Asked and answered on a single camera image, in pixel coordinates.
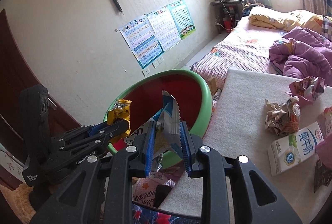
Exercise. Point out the yellow quilt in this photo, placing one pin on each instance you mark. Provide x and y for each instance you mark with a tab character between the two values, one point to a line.
272	18

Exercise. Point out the beige fluffy rug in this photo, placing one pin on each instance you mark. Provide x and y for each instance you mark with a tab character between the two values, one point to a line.
15	200

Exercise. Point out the teal grid wall poster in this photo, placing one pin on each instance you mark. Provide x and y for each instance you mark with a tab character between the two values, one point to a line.
182	18

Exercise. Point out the white wall socket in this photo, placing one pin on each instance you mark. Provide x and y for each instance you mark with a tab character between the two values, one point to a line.
145	72

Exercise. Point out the blue and white wrapper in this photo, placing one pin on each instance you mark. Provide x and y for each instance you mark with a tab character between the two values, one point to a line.
168	115

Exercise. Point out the brown wooden door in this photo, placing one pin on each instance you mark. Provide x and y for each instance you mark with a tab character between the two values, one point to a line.
15	63

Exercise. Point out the small wooden block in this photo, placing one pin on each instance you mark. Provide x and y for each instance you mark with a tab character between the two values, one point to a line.
213	86

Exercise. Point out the pink and purple snack bag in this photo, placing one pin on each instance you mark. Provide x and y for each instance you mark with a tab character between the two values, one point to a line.
306	89

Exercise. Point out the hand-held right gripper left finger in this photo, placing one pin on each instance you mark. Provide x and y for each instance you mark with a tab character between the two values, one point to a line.
150	151

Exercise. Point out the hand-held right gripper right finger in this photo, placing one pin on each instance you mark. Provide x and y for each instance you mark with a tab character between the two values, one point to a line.
185	151

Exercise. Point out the white padded table cover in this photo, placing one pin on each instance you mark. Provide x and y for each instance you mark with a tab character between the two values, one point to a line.
246	122

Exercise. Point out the pink patterned bed sheet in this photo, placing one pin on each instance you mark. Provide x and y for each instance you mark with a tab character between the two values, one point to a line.
241	50

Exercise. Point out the white milk carton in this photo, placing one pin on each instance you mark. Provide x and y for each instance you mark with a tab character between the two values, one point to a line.
295	151

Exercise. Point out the purple quilt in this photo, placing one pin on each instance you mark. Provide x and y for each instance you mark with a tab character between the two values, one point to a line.
300	55

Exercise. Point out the red container under side table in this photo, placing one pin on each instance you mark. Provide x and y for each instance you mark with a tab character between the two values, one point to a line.
227	24

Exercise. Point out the green and red plastic basin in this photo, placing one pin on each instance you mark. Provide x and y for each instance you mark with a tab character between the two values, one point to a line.
207	109

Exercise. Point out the plaid pillow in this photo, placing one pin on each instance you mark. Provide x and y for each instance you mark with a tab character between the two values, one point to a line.
327	26

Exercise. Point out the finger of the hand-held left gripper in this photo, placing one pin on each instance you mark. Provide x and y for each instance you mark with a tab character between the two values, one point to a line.
116	128
97	128

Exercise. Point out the dark clothes pile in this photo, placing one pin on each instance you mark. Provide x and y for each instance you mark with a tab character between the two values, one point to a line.
250	8

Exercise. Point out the blue learning wall poster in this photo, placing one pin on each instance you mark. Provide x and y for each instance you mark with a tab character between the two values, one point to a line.
141	39

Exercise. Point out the white chart wall poster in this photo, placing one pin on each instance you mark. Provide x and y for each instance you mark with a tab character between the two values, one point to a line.
162	26

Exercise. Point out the dark side table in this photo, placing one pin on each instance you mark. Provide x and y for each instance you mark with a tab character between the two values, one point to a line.
228	3

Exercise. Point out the yellow and black wrapper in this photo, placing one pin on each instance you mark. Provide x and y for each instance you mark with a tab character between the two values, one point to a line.
119	112

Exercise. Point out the pink plastic bag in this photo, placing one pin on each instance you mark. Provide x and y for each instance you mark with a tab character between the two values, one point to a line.
325	148

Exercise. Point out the smartphone showing video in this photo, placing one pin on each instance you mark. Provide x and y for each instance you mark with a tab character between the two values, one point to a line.
155	218

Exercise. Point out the beige paper wrapper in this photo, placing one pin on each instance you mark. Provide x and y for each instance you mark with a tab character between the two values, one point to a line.
282	117

